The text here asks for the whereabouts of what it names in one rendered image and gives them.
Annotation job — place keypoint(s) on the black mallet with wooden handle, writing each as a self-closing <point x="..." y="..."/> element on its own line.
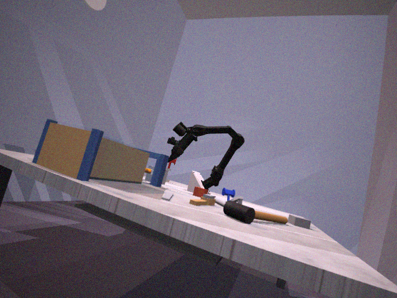
<point x="247" y="214"/>

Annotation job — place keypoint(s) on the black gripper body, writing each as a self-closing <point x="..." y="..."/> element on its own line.
<point x="180" y="147"/>

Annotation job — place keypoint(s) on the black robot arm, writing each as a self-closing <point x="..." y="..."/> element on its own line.
<point x="191" y="133"/>

